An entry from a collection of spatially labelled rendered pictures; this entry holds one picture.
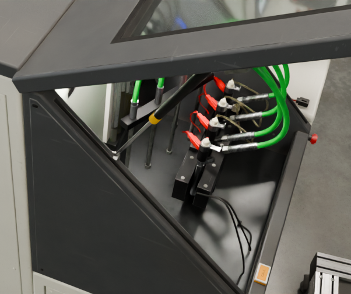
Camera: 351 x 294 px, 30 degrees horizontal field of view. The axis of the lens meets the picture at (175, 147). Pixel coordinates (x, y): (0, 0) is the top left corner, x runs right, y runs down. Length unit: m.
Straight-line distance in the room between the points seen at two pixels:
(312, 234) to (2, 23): 1.99
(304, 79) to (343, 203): 1.14
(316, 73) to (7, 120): 1.13
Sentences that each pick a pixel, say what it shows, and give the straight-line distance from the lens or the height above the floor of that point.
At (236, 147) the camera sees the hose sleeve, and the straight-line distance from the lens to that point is 1.64.
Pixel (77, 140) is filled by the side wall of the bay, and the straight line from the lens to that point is 1.28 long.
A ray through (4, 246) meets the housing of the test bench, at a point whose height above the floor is 0.86.
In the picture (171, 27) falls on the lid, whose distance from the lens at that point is 1.15.
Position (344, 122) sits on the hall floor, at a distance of 3.51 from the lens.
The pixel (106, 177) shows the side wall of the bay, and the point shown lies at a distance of 1.32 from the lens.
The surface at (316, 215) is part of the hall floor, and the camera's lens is 3.05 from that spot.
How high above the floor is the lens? 2.32
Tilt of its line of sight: 48 degrees down
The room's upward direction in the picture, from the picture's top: 11 degrees clockwise
